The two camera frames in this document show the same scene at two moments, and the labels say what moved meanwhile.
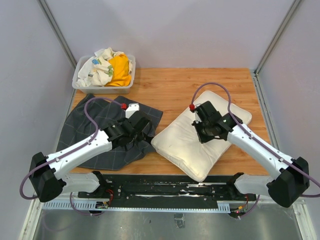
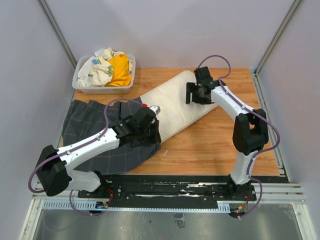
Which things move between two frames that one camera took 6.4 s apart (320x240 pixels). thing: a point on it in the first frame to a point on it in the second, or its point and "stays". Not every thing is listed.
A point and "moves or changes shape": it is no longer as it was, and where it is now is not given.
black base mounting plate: (168, 189) stays
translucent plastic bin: (122, 89) stays
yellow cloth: (120, 76) stays
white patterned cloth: (97, 71) stays
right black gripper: (203, 139) to (191, 87)
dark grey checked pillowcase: (96, 113) moves or changes shape
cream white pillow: (178, 142) to (169, 102)
